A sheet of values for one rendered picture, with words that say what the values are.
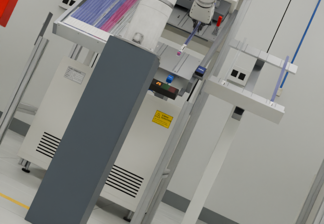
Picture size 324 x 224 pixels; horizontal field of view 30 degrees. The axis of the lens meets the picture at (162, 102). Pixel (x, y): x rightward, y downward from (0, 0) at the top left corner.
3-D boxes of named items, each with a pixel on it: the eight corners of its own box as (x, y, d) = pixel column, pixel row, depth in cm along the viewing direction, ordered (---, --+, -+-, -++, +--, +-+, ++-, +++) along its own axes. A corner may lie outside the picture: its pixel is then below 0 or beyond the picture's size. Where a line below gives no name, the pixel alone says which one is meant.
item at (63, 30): (185, 92, 270) (189, 80, 265) (55, 34, 280) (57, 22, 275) (186, 90, 271) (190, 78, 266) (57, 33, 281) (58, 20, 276)
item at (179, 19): (212, 48, 298) (214, 40, 295) (93, -2, 308) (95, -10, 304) (231, 18, 322) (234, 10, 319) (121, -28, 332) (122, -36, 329)
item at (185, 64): (187, 86, 269) (189, 80, 267) (57, 29, 279) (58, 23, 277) (201, 64, 283) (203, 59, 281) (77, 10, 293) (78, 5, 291)
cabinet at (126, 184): (135, 227, 293) (188, 111, 296) (10, 166, 304) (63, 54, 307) (153, 216, 358) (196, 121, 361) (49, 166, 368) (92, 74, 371)
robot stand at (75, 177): (71, 242, 205) (156, 55, 208) (23, 219, 206) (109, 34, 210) (81, 235, 223) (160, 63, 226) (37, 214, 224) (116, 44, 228)
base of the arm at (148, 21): (157, 55, 207) (180, 6, 208) (108, 33, 209) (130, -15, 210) (161, 63, 226) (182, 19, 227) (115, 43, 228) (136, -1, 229)
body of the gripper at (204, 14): (218, -1, 269) (213, 18, 277) (197, -9, 270) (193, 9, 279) (212, 9, 264) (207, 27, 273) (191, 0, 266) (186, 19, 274)
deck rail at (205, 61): (189, 93, 270) (192, 83, 266) (185, 92, 270) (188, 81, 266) (235, 19, 322) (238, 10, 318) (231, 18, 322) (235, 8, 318)
